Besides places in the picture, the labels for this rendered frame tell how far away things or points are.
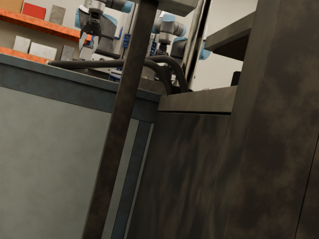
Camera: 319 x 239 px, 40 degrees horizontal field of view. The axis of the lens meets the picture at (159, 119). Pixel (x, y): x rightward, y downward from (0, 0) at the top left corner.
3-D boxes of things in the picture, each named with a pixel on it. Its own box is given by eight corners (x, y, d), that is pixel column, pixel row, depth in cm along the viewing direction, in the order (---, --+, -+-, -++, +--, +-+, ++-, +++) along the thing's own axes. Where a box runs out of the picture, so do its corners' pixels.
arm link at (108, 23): (115, 38, 273) (120, 17, 273) (94, 32, 269) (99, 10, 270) (112, 41, 285) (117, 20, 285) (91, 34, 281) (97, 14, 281)
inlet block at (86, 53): (76, 59, 227) (79, 49, 227) (85, 61, 228) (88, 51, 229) (80, 57, 214) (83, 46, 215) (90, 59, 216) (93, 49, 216)
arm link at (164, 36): (173, 34, 248) (159, 31, 247) (171, 42, 248) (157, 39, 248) (171, 36, 256) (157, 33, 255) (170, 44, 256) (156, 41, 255)
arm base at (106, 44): (88, 50, 282) (91, 35, 283) (110, 56, 286) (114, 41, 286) (90, 47, 268) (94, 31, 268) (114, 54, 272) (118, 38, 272)
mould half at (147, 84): (123, 93, 244) (129, 69, 245) (168, 105, 249) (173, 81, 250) (136, 89, 195) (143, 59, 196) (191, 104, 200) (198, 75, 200)
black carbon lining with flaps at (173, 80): (138, 83, 240) (142, 66, 240) (166, 90, 243) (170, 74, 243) (149, 79, 206) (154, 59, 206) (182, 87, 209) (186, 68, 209)
